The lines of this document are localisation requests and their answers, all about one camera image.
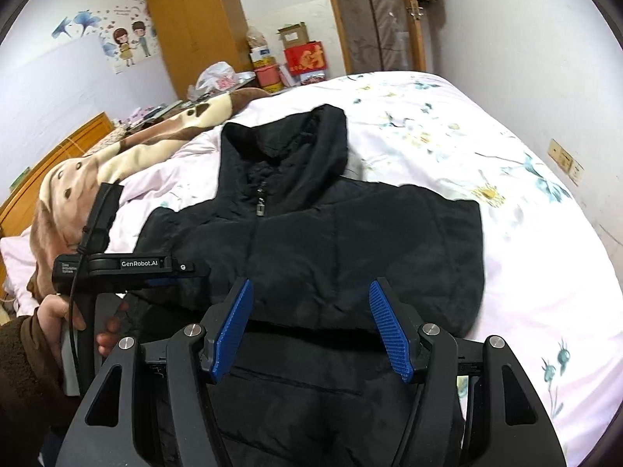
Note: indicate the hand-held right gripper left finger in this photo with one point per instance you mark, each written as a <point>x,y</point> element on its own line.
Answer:
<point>232,321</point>

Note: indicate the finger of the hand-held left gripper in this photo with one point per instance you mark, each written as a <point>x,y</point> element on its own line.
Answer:
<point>187,267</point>

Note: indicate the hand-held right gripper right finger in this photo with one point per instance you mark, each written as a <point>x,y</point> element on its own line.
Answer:
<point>389,323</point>

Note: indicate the black hooded puffer jacket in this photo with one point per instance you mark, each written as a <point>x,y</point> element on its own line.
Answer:
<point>311,243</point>

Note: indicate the person's left forearm brown sleeve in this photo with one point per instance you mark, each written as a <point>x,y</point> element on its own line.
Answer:
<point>27,389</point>

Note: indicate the person's left hand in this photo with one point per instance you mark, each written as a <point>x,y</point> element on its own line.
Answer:
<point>53,309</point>

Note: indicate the brown bear print blanket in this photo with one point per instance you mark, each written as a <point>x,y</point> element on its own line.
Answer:
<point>87,175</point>

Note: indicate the wooden headboard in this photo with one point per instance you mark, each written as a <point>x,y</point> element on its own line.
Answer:
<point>44,165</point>

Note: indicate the pink floral bed sheet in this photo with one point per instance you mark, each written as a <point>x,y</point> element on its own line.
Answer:
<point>486,165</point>

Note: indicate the white plastic bag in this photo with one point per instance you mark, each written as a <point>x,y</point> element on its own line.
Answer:
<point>216,78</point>

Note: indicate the pink plastic container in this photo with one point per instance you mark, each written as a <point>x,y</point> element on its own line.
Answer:
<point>268,78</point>

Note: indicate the white and blue box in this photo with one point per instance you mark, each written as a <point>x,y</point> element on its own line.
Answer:
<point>260,55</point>

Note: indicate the red gift box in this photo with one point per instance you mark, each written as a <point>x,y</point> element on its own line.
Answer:
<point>304,58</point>

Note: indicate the wooden wardrobe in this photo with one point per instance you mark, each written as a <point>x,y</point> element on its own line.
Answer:
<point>194,19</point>

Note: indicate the cardboard box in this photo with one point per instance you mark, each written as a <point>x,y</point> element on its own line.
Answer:
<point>293,35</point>

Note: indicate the wooden door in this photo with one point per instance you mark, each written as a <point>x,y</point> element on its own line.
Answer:
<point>375,14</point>

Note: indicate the metal door hinge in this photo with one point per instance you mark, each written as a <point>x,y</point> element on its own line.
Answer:
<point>414,8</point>

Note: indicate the cartoon couple wall sticker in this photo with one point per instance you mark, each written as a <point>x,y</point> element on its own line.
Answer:
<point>129,39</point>

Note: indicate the wall socket plate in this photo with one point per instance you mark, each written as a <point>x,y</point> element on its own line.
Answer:
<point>567,160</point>

